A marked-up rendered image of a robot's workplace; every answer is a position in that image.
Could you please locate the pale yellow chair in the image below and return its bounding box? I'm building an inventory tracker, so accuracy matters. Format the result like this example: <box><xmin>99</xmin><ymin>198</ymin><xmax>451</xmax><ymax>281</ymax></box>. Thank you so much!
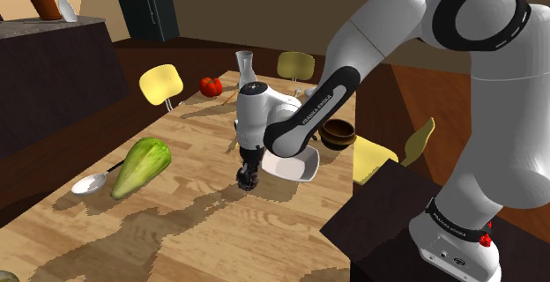
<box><xmin>137</xmin><ymin>63</ymin><xmax>185</xmax><ymax>113</ymax></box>

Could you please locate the thin brown stick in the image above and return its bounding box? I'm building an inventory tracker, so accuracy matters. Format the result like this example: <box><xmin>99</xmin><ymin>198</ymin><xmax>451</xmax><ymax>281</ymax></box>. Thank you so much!
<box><xmin>221</xmin><ymin>89</ymin><xmax>241</xmax><ymax>107</ymax></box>

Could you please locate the dark counter with potted plant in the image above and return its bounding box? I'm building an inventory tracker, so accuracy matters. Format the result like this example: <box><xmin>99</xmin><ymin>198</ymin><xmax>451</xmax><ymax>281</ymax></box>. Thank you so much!
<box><xmin>0</xmin><ymin>0</ymin><xmax>130</xmax><ymax>163</ymax></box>

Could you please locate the white square bowl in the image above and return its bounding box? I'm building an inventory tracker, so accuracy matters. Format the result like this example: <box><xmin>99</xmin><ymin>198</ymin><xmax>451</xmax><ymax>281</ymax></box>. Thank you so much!
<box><xmin>260</xmin><ymin>145</ymin><xmax>321</xmax><ymax>183</ymax></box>

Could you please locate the silver spoon with black handle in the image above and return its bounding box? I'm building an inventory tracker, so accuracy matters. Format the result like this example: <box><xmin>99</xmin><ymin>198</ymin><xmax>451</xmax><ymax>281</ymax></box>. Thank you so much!
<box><xmin>71</xmin><ymin>160</ymin><xmax>126</xmax><ymax>197</ymax></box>

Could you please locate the clear glass vase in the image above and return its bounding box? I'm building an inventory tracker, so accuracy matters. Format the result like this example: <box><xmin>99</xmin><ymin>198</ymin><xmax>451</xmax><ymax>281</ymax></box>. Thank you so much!
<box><xmin>234</xmin><ymin>50</ymin><xmax>258</xmax><ymax>90</ymax></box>

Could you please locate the wooden table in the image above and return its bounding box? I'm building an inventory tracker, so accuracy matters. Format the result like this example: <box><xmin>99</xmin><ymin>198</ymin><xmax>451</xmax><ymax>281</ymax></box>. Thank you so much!
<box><xmin>0</xmin><ymin>70</ymin><xmax>358</xmax><ymax>282</ymax></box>

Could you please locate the brown wooden bowl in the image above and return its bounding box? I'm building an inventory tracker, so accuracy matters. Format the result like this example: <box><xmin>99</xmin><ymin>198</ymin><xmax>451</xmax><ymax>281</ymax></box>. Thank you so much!
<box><xmin>318</xmin><ymin>118</ymin><xmax>358</xmax><ymax>152</ymax></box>

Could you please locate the red bell pepper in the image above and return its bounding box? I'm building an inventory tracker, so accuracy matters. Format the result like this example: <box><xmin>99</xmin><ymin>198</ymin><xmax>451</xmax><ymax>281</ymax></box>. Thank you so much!
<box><xmin>198</xmin><ymin>77</ymin><xmax>224</xmax><ymax>99</ymax></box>

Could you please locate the yellow chair with olive back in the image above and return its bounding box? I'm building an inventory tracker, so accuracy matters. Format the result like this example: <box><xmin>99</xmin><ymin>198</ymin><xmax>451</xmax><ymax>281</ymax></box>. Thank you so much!
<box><xmin>353</xmin><ymin>116</ymin><xmax>436</xmax><ymax>186</ymax></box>

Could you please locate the dark tall refrigerator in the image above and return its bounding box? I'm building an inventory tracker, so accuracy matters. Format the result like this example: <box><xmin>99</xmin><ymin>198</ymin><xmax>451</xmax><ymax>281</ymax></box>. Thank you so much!
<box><xmin>108</xmin><ymin>0</ymin><xmax>181</xmax><ymax>42</ymax></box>

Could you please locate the green leafy cabbage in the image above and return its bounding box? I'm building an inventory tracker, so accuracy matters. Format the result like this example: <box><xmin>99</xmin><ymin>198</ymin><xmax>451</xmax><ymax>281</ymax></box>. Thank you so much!
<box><xmin>110</xmin><ymin>137</ymin><xmax>173</xmax><ymax>201</ymax></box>

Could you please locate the dark robot stand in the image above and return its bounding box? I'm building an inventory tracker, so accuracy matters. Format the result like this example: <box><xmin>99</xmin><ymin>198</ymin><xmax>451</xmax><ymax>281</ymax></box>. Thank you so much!
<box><xmin>319</xmin><ymin>158</ymin><xmax>550</xmax><ymax>282</ymax></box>

